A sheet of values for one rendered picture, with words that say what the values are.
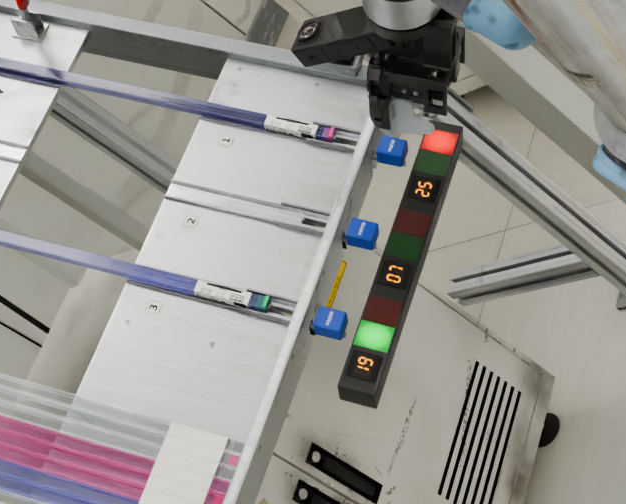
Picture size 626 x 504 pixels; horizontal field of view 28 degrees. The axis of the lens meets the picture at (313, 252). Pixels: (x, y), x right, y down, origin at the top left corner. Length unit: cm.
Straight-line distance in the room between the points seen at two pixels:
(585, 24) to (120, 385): 68
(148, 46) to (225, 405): 49
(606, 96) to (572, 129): 99
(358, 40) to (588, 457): 96
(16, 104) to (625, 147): 81
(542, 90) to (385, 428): 53
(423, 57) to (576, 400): 96
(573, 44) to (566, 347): 135
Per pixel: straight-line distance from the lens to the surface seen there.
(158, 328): 129
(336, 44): 120
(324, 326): 125
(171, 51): 151
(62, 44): 154
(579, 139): 186
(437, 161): 137
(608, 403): 198
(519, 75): 177
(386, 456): 173
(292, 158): 137
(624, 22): 79
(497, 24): 101
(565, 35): 79
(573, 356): 209
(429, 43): 117
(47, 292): 333
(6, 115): 149
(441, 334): 182
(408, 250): 131
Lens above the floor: 131
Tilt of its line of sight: 27 degrees down
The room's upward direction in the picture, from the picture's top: 55 degrees counter-clockwise
